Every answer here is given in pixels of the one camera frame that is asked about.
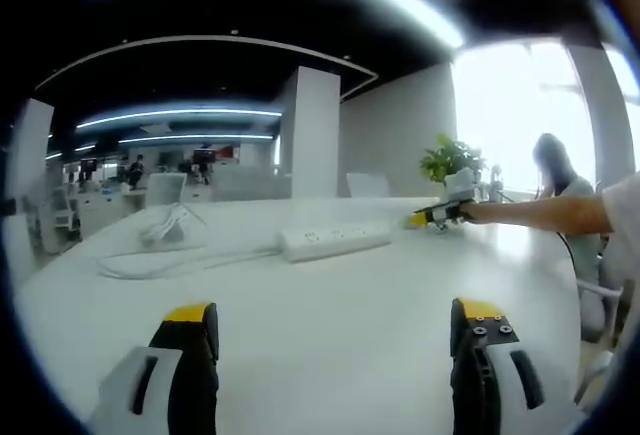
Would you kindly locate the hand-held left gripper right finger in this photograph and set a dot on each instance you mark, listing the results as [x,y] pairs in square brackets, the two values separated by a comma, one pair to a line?
[500,380]

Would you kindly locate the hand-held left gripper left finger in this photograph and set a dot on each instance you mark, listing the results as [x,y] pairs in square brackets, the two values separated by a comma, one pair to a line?
[165,375]

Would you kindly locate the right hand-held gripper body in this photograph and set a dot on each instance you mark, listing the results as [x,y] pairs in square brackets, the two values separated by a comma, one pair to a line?
[460,185]

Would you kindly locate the white power strip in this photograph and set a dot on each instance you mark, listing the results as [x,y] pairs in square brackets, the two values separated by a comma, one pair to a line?
[335,241]

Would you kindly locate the white desk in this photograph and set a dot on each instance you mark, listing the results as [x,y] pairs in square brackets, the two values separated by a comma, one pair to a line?
[325,315]

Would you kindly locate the potted green plant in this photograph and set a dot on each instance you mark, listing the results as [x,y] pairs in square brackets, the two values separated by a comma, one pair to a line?
[450,157]

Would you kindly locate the grey upright object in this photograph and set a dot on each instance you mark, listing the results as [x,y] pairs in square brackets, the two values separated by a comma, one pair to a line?
[495,180]

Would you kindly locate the white chair back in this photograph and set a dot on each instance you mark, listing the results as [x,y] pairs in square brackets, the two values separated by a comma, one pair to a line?
[367,186]

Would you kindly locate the white office chair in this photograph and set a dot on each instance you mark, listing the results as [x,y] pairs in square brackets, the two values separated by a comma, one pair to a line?
[602,295]

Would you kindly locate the person's shirt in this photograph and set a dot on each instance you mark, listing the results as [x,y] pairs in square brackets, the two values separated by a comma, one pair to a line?
[625,220]

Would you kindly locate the wide grey mesh chair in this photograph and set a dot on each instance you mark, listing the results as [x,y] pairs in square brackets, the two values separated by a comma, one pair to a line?
[250,185]

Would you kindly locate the white-framed mesh office chair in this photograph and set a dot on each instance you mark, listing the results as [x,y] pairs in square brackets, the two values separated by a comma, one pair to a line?
[165,191]

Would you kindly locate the grey office chair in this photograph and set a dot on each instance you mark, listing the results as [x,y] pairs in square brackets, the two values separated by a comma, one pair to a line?
[61,211]

